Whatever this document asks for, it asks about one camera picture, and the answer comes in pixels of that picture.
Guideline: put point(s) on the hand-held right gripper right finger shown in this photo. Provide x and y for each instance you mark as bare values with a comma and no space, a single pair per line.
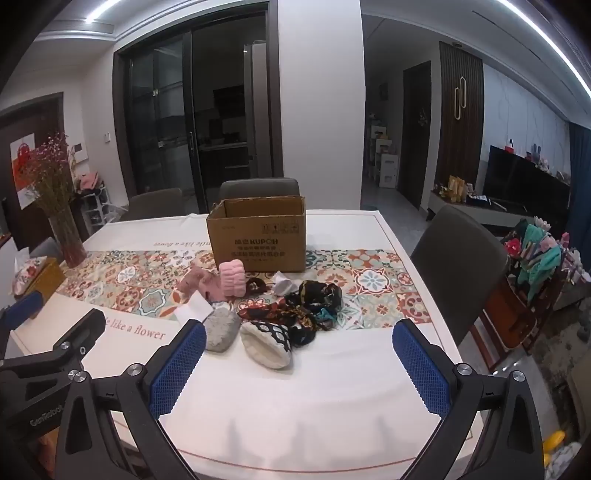
422,374

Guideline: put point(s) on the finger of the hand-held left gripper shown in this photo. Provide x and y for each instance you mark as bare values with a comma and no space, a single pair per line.
83,330
23,307

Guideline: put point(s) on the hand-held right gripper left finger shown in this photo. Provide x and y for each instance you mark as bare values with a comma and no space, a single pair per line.
178,369

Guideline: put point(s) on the dusty pink towel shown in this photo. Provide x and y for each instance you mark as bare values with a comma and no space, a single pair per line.
198,281

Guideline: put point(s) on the light pink fluffy headband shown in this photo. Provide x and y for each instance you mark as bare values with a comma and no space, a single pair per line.
232,276

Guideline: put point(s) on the white zigzag-edged cloth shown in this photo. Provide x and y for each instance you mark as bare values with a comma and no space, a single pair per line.
284,282

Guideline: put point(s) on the brown cardboard box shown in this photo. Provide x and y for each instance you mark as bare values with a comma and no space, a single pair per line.
258,240

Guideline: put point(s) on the floral tissue box cover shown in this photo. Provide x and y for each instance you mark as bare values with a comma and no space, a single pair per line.
30,272

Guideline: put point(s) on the grey fuzzy sock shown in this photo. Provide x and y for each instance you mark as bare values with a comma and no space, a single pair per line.
221,330

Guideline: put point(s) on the white rectangular cloth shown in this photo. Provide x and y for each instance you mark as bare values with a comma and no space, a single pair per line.
194,307

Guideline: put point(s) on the glass vase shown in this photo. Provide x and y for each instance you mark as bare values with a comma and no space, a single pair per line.
69,240

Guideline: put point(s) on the black white patterned fuzzy sock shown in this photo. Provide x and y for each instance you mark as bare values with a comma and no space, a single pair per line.
268,344

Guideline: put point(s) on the red black patterned headband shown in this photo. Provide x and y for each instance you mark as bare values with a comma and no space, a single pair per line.
261,310

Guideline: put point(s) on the wooden child chair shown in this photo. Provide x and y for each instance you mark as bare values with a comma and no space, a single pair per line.
508,314

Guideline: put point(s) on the grey dining chair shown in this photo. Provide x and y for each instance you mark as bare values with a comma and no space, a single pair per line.
154,203
258,187
455,272

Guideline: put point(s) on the black scrunchie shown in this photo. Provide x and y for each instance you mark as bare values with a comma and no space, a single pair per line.
253,285

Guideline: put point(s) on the white shoe rack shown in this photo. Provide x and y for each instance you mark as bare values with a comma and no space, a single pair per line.
94,207

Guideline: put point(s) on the black yellow patterned cloth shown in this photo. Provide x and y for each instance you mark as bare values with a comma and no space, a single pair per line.
304,330

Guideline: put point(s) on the white tablecloth with tile pattern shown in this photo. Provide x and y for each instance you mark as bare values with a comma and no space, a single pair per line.
300,406

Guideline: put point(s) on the black floral scarf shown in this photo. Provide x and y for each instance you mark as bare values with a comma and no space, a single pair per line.
318,293

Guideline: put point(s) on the dried pink flowers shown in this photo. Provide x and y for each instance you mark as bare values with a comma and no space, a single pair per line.
46,170

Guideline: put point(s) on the pink cloth on rack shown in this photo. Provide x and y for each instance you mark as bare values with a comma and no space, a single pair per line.
90,181

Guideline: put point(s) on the yellow toy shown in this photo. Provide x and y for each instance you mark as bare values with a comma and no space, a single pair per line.
554,438

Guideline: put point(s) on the rack of colourful clothes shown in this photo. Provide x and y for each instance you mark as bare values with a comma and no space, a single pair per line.
535,258

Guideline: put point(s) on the white intercom panel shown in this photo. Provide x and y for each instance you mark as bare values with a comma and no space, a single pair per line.
78,151

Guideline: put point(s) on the grey television stand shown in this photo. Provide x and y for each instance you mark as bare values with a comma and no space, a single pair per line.
461,210

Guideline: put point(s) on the yellow boxes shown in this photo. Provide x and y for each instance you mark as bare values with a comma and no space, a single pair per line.
455,187

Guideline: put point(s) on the white hallway shelf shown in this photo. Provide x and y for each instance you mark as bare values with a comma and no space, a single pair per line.
385,161

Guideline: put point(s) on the black television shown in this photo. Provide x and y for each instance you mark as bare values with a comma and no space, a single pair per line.
526,180

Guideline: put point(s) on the dark glass sliding door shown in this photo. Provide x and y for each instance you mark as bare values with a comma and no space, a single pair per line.
161,115

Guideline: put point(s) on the dark wooden door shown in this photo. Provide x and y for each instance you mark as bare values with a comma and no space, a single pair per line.
415,134

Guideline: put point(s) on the dark wood slat panel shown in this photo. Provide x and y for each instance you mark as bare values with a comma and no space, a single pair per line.
473,138

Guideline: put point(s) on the blue curtain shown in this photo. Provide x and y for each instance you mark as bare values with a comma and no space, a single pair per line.
579,152

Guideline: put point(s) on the red wall poster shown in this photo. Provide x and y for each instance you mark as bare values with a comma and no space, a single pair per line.
23,161

